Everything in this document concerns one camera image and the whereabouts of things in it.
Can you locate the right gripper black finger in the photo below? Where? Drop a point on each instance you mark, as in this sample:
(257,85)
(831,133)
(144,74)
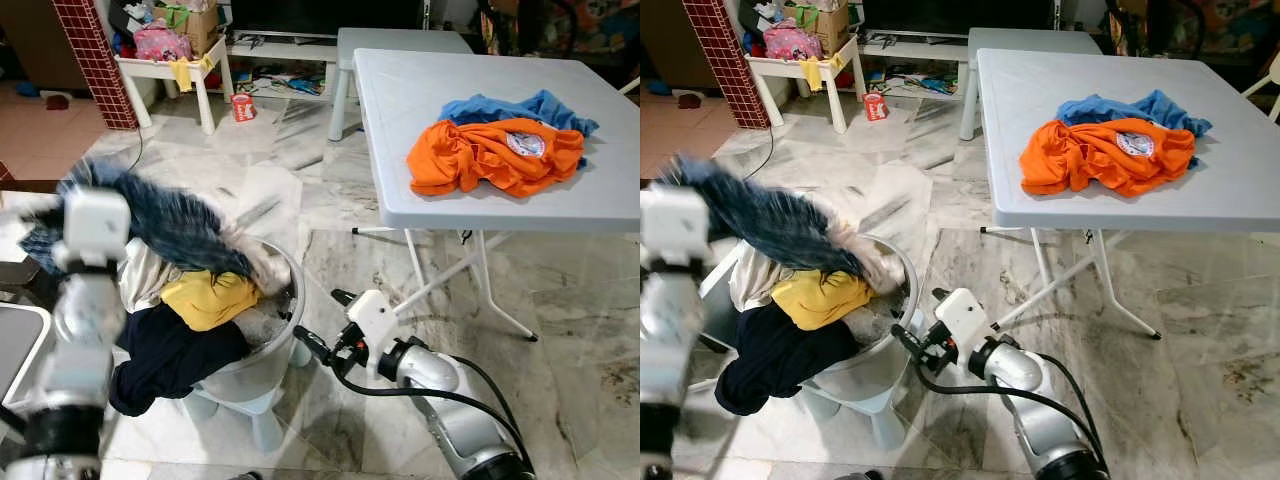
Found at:
(315,346)
(911,343)

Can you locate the blue plaid garment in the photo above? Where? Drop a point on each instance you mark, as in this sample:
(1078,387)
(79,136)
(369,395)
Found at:
(180,225)
(790,225)

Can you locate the orange printed t-shirt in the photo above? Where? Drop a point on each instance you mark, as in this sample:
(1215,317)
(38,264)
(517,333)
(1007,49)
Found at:
(1080,160)
(470,160)

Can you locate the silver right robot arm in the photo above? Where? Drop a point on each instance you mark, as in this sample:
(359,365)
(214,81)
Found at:
(1020,365)
(430,365)

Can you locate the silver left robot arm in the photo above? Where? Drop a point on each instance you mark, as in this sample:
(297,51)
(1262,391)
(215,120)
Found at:
(665,340)
(85,320)

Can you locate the round white laundry tub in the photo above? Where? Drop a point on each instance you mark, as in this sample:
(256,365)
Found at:
(870,360)
(260,360)

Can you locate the mustard yellow shirt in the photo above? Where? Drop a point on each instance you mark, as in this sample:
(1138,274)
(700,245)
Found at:
(210,300)
(820,300)

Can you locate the navy blue garment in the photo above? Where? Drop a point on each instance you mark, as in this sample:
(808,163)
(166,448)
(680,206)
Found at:
(165,360)
(775,360)

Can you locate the cream white garment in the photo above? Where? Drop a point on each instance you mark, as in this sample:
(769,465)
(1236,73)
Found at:
(145,280)
(755,280)

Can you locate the red white carton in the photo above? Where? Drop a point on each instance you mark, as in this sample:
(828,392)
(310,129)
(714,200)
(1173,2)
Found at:
(876,108)
(243,108)

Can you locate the small yellow garment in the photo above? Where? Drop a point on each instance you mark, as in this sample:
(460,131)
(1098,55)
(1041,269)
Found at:
(180,72)
(812,72)

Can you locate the white low tv shelf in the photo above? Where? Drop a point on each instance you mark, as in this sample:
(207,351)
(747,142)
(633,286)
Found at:
(920,42)
(290,42)

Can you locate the small white table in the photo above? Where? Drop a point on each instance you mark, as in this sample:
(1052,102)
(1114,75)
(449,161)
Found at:
(780,68)
(150,68)

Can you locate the pink child backpack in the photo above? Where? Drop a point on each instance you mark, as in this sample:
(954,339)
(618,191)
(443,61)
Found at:
(790,45)
(160,45)

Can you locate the blue crumpled cloth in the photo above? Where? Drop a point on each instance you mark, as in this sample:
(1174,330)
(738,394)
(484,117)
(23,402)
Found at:
(550,108)
(1160,108)

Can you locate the brown cardboard box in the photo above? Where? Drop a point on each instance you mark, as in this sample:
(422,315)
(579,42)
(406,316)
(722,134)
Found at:
(835,25)
(205,25)

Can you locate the maroon slipper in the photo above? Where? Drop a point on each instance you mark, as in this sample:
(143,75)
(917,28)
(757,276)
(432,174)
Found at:
(57,101)
(690,101)

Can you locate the black television screen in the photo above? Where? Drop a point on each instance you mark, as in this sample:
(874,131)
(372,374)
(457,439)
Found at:
(320,15)
(950,15)

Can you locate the red tiled pillar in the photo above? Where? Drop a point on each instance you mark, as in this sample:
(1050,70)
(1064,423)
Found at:
(725,60)
(95,60)

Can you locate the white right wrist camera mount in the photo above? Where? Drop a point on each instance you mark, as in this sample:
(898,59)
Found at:
(372,315)
(962,312)

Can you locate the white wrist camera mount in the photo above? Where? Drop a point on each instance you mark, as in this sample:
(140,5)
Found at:
(372,315)
(675,225)
(95,225)
(962,312)

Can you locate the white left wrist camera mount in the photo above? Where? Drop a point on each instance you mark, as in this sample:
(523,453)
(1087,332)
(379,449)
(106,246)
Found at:
(95,225)
(675,225)

